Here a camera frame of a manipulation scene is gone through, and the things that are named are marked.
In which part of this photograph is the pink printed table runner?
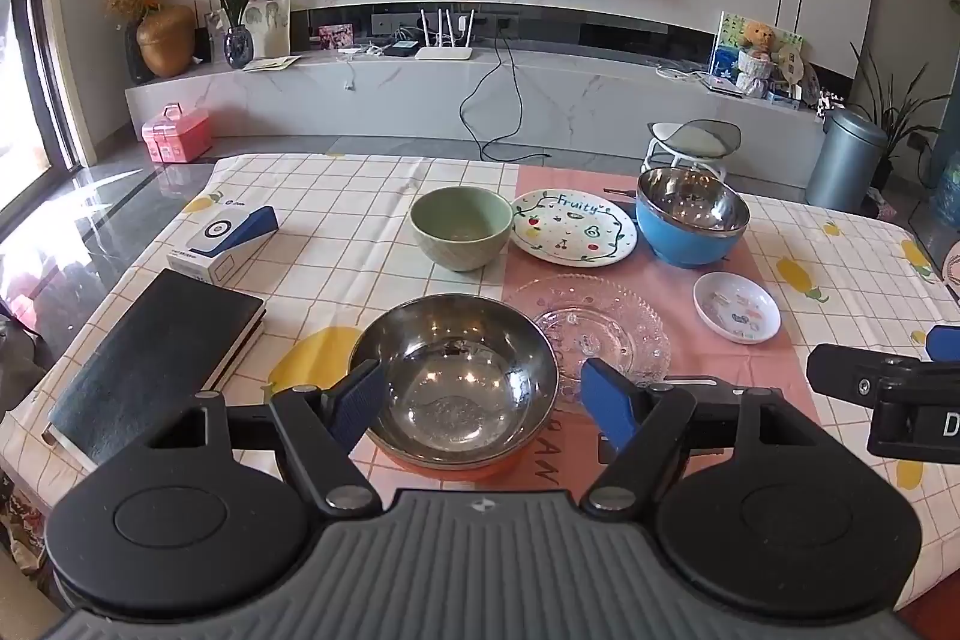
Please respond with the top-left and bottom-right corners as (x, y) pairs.
(352, 164), (826, 507)

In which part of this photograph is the small white printed dish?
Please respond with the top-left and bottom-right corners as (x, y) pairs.
(692, 271), (782, 345)

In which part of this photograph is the white cable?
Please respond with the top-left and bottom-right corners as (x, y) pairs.
(337, 44), (385, 91)

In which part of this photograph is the white and blue box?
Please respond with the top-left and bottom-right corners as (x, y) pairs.
(166, 205), (280, 289)

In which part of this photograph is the checked lemon-print tablecloth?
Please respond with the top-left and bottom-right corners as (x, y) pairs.
(0, 152), (960, 611)

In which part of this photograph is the black cable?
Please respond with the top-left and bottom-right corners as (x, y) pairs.
(459, 32), (553, 165)

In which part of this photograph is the grey metal trash can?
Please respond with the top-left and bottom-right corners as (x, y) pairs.
(806, 107), (889, 214)

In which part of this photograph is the long-leaf potted plant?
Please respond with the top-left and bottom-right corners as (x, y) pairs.
(851, 40), (953, 200)

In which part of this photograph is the white fruit-print plate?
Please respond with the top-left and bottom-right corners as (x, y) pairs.
(510, 188), (638, 267)

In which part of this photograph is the green ceramic bowl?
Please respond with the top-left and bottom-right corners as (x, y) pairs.
(409, 186), (515, 272)

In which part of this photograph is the portrait drawing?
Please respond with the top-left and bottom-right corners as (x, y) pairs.
(244, 0), (292, 61)

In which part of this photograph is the white router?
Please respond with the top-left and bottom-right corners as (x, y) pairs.
(415, 8), (476, 62)

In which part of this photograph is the teddy bear in wrapped pot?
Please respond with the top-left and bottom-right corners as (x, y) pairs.
(738, 21), (778, 98)

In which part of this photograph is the round hand fan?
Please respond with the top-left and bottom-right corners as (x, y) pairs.
(776, 46), (808, 101)

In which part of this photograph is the pink carry case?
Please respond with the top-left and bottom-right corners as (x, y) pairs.
(142, 102), (213, 164)

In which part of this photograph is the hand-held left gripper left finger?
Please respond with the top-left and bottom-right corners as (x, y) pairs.
(146, 357), (389, 516)

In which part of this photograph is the gold round vase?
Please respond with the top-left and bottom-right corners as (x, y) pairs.
(136, 5), (197, 79)

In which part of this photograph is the blue steel bowl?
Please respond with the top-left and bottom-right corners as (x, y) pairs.
(635, 166), (751, 270)

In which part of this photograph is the orange steel bowl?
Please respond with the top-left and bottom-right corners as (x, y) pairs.
(349, 293), (560, 480)

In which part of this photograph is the blue water bottle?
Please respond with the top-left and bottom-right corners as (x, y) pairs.
(928, 156), (960, 236)

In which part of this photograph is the green and blue painting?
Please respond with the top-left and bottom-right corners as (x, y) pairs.
(709, 10), (803, 80)

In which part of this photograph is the white marble television console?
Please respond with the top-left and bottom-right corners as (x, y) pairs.
(124, 2), (850, 193)

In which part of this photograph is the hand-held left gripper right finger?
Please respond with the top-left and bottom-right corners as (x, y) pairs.
(580, 357), (820, 516)

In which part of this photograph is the white stool with grey back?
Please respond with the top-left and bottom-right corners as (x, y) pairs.
(641, 119), (743, 180)

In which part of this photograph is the beige paper envelope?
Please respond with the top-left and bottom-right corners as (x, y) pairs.
(241, 53), (302, 74)

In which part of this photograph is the glass sliding door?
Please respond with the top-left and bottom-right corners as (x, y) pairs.
(0, 0), (85, 184)

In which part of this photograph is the clear glass plate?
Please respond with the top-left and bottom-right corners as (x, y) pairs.
(525, 274), (671, 417)

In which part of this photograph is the black book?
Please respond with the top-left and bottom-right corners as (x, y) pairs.
(45, 269), (268, 468)

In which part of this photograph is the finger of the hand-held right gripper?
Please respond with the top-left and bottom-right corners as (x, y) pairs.
(808, 344), (923, 399)
(926, 325), (960, 362)

